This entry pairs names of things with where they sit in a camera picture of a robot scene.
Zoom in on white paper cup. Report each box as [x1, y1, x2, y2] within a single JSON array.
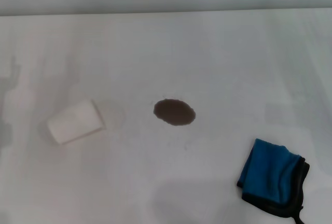
[[46, 99, 107, 146]]

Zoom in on dark liquid stain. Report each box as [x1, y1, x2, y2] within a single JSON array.
[[153, 99, 197, 127]]

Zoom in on blue rag with black edge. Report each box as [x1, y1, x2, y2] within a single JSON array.
[[236, 138, 311, 224]]

